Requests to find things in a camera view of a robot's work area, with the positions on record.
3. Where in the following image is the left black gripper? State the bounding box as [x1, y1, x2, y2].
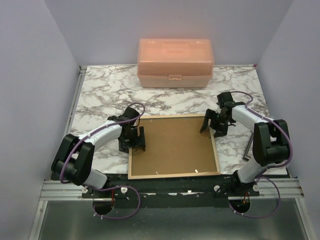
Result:
[120, 126, 146, 154]

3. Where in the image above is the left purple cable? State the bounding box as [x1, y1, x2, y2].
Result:
[59, 103, 146, 221]

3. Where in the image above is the light wooden picture frame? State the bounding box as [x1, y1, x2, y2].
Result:
[127, 114, 222, 180]

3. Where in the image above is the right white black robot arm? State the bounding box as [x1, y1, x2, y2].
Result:
[200, 91, 293, 196]

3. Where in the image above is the brown frame backing board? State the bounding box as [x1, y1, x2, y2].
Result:
[131, 116, 218, 177]

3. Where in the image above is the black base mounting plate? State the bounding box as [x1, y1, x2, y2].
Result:
[82, 173, 259, 209]

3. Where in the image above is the aluminium rail frame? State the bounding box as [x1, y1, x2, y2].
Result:
[31, 65, 308, 240]

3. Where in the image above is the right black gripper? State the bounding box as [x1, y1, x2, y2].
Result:
[199, 109, 231, 139]

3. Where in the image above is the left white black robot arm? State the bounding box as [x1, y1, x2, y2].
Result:
[51, 102, 146, 198]

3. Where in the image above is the orange translucent plastic box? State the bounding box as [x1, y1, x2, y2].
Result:
[137, 38, 214, 88]

